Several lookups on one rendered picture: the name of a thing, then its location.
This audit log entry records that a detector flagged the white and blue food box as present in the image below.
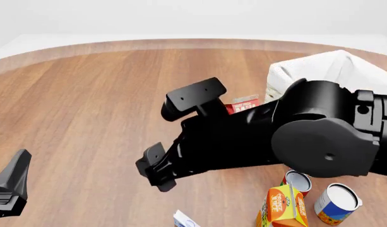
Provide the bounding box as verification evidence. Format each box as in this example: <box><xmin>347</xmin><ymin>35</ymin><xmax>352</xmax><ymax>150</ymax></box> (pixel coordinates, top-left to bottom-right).
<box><xmin>172</xmin><ymin>209</ymin><xmax>201</xmax><ymax>227</ymax></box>

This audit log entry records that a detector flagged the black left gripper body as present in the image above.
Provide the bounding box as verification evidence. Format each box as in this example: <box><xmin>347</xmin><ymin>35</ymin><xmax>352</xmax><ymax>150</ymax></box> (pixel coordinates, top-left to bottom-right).
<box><xmin>0</xmin><ymin>189</ymin><xmax>28</xmax><ymax>218</ymax></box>

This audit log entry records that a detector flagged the red printed food box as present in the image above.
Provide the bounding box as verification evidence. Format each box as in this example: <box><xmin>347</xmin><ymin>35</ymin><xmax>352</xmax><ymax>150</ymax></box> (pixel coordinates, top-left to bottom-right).
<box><xmin>225</xmin><ymin>94</ymin><xmax>260</xmax><ymax>115</ymax></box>

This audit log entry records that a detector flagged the blue and orange printed tin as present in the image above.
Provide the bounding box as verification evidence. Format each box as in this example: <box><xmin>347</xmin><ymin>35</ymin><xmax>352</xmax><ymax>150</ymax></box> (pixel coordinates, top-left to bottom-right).
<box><xmin>313</xmin><ymin>182</ymin><xmax>363</xmax><ymax>226</ymax></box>

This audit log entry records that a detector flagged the basket with white cloth lining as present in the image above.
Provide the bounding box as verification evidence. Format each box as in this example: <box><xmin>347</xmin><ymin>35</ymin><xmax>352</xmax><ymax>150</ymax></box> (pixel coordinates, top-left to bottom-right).
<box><xmin>264</xmin><ymin>49</ymin><xmax>387</xmax><ymax>105</ymax></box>

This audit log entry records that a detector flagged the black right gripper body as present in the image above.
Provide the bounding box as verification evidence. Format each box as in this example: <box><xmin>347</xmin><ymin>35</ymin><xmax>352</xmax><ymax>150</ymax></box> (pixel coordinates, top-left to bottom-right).
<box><xmin>135</xmin><ymin>117</ymin><xmax>197</xmax><ymax>193</ymax></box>

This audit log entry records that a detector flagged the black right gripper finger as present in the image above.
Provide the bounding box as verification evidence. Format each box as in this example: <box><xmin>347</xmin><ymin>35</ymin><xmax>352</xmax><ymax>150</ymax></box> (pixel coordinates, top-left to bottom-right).
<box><xmin>143</xmin><ymin>141</ymin><xmax>166</xmax><ymax>167</ymax></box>

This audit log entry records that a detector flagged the orange juice carton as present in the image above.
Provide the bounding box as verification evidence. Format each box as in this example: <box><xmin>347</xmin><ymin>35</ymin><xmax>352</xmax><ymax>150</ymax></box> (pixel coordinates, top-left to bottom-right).
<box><xmin>255</xmin><ymin>183</ymin><xmax>309</xmax><ymax>227</ymax></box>

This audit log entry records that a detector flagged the red tin with silver lid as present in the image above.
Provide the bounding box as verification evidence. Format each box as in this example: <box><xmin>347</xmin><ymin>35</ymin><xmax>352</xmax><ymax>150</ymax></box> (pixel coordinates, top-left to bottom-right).
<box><xmin>280</xmin><ymin>169</ymin><xmax>313</xmax><ymax>199</ymax></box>

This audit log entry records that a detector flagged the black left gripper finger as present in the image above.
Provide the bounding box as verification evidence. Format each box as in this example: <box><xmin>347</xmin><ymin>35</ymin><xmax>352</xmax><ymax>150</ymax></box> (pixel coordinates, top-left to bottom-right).
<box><xmin>0</xmin><ymin>148</ymin><xmax>33</xmax><ymax>202</ymax></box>

